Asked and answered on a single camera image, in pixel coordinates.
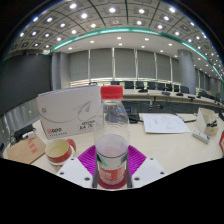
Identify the white power adapter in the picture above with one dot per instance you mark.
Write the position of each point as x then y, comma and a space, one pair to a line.
30, 135

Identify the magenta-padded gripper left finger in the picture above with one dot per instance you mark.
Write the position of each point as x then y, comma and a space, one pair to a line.
75, 170

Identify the small open white box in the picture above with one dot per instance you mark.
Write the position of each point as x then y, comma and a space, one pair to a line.
205, 118

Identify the round ceiling lights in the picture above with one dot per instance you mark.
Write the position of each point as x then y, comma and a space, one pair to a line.
112, 10

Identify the red floral cup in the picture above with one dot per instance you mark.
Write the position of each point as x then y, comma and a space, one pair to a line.
58, 151

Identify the white paper carton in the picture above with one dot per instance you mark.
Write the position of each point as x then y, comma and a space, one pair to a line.
66, 113

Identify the black power strip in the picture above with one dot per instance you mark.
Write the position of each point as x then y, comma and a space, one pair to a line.
22, 130

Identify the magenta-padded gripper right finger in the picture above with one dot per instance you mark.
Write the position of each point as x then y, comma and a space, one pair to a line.
148, 170

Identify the long curved conference desk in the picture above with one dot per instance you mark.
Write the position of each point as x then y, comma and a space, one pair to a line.
156, 95

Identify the white printed paper sheet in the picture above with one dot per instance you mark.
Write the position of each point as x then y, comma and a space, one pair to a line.
163, 123

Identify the open red-edged cardboard box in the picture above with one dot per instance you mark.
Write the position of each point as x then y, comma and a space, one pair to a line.
222, 141

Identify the black desk console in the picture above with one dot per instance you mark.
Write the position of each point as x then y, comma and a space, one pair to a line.
132, 115

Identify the clear red-capped water bottle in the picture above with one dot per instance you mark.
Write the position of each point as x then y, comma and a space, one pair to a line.
111, 150

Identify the row of black office chairs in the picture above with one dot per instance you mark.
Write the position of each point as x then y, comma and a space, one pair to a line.
151, 85

